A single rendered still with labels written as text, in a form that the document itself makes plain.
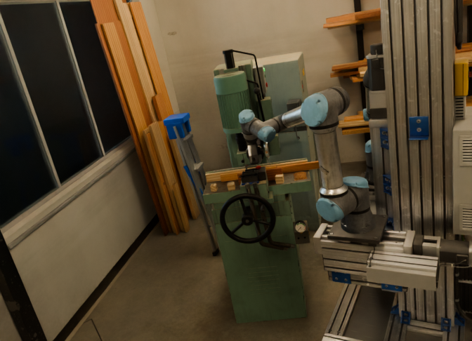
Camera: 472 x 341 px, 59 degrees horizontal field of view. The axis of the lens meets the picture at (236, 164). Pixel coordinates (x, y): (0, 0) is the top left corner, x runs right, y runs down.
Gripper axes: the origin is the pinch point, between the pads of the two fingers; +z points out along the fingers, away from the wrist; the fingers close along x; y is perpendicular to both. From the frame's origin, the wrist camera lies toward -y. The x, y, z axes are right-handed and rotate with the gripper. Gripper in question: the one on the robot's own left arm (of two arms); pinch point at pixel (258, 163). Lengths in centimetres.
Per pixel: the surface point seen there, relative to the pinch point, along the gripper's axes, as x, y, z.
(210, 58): 57, 243, 101
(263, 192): -0.9, -13.8, 7.2
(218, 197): 24.7, -7.5, 15.1
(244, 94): 2.0, 28.5, -24.4
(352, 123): -78, 146, 134
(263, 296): 11, -42, 74
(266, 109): -7.3, 40.0, -0.1
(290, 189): -15.0, -7.7, 15.7
